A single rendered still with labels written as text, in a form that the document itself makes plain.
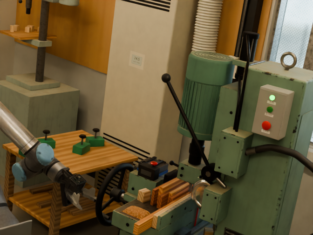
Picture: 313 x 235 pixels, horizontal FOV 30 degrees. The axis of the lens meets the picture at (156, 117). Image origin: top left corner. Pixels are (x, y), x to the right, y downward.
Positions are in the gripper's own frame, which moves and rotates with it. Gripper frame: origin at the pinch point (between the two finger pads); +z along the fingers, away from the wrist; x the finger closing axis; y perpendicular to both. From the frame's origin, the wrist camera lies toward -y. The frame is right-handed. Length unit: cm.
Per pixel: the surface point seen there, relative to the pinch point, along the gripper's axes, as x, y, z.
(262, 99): -19, 97, 48
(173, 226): -19, 36, 44
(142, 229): -36, 38, 40
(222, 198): -20, 59, 55
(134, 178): -7.2, 32.7, 16.1
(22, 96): 98, -49, -132
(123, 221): -30, 31, 30
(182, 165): -5, 51, 31
